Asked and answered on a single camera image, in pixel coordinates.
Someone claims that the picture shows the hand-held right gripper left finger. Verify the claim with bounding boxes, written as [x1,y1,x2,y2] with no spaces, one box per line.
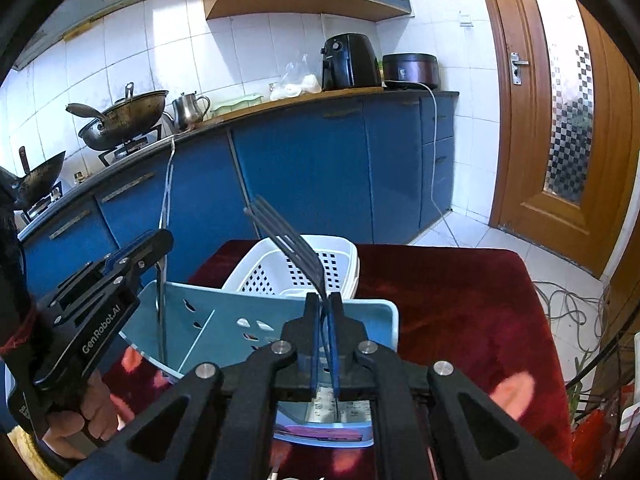
[67,293,327,480]

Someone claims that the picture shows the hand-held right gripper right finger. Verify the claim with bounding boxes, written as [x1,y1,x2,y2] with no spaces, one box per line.
[328,293,581,480]

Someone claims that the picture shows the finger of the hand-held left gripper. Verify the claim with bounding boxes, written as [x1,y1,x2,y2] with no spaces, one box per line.
[50,252,132,311]
[99,229,175,294]

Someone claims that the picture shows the long thin metal utensil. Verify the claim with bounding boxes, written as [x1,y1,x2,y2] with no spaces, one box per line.
[156,136,177,368]

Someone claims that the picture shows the light blue plastic utensil holder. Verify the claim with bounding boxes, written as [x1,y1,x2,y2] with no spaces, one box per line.
[120,280,401,448]

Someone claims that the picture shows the white perforated plastic basket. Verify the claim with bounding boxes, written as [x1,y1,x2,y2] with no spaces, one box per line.
[222,235,362,302]

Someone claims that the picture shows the person's left hand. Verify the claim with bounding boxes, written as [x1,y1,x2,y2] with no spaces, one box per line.
[42,376,134,461]

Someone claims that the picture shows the gas stove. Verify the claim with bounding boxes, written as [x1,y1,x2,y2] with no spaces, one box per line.
[20,124,164,222]

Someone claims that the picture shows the small black wok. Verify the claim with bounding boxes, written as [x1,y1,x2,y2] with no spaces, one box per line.
[12,146,67,211]

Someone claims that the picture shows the red floral blanket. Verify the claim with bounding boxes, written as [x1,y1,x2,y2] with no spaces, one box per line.
[95,240,575,480]

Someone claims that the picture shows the large black wok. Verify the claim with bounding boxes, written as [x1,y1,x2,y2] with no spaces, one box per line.
[77,82,170,152]

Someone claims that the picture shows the steel kettle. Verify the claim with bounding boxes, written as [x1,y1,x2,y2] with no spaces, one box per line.
[172,92,212,131]

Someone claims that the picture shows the green plastic tray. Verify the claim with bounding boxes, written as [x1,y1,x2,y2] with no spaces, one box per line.
[210,93,265,119]

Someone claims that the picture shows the blue kitchen base cabinet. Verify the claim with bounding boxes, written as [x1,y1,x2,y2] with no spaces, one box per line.
[17,91,460,311]

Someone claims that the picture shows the clear plastic bags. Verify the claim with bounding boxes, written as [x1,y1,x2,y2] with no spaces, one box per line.
[269,54,324,102]

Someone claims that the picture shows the wooden door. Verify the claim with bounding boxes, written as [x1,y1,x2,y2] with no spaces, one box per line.
[472,0,640,279]

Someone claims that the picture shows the black metal rack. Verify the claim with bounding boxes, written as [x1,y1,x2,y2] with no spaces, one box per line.
[564,285,640,480]

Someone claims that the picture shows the red plastic bag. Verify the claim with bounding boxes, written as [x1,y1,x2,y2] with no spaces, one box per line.
[574,409,622,467]

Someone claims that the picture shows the black air fryer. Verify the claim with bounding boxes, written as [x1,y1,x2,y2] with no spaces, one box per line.
[320,33,384,92]

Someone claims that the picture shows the dark rice cooker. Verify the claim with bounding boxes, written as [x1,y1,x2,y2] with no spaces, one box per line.
[382,53,441,92]

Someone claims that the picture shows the white power cable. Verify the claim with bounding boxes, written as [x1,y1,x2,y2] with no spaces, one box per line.
[419,82,462,249]

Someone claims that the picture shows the tangled floor cables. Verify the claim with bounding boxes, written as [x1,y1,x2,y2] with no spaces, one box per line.
[531,279,622,357]

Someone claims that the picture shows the metal door handle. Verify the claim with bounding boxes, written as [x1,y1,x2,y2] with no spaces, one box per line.
[508,51,530,86]

